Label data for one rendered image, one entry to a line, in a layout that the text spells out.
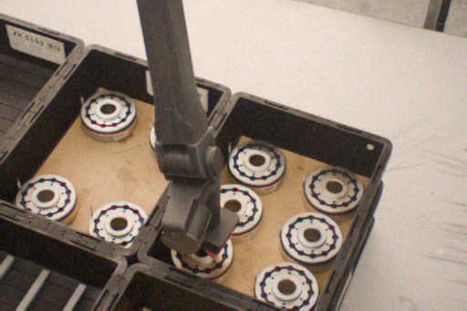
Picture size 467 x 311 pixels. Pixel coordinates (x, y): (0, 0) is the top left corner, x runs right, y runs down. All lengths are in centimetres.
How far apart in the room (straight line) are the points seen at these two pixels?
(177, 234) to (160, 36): 28
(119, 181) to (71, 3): 66
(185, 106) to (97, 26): 92
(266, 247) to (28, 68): 62
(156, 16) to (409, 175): 82
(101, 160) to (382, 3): 182
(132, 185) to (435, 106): 70
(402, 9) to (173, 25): 216
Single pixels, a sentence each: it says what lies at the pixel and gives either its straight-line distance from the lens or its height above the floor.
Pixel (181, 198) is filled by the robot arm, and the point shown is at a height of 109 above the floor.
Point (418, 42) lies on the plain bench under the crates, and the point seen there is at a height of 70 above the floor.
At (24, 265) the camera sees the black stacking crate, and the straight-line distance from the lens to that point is 157.
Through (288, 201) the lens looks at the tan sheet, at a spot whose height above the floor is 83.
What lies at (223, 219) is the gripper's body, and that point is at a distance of 142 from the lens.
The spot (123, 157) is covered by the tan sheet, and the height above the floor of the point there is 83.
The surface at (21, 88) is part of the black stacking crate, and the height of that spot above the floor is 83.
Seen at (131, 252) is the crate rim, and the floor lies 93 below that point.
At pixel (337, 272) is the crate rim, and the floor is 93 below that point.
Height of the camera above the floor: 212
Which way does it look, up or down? 49 degrees down
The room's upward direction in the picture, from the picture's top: 2 degrees clockwise
